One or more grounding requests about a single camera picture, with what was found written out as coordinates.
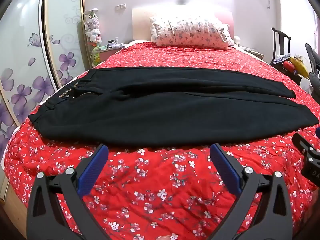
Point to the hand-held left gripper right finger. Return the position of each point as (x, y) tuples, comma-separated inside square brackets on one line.
[(225, 170)]

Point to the yellow cloth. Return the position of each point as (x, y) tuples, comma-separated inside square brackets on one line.
[(300, 66)]

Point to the floral print pillow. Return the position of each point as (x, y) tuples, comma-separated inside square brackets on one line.
[(190, 32)]

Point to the floral glass wardrobe door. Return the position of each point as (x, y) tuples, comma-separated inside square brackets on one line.
[(66, 30), (22, 55)]

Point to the small white round lamp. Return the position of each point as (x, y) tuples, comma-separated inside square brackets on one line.
[(237, 40)]

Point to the wooden bed frame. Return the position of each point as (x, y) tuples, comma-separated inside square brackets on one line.
[(15, 210)]

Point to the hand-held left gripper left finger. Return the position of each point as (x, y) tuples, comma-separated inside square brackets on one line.
[(93, 170)]

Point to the hanging plush toy bunch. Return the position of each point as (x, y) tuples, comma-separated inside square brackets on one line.
[(93, 30)]

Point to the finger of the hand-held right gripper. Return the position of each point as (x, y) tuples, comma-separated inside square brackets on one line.
[(318, 132), (303, 143)]

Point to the blue white cloth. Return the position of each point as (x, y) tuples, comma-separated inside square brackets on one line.
[(280, 59)]

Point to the beige and pink headboard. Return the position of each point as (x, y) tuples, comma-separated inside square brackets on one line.
[(140, 22)]

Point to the white wall socket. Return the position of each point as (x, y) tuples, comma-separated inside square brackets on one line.
[(121, 6)]

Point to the pile of clothes and blankets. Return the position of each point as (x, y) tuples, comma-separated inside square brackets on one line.
[(315, 80)]

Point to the red plush item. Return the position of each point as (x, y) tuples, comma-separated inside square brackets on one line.
[(288, 67)]

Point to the pink nightstand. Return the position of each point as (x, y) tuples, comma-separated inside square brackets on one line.
[(107, 53)]

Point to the black wooden chair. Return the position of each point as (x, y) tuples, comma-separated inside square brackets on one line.
[(276, 42)]

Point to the red floral blanket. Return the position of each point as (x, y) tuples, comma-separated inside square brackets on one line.
[(150, 180)]

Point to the wooden nightstand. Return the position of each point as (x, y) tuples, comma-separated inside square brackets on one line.
[(253, 52)]

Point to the black pants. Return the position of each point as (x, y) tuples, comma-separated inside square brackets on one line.
[(150, 115)]

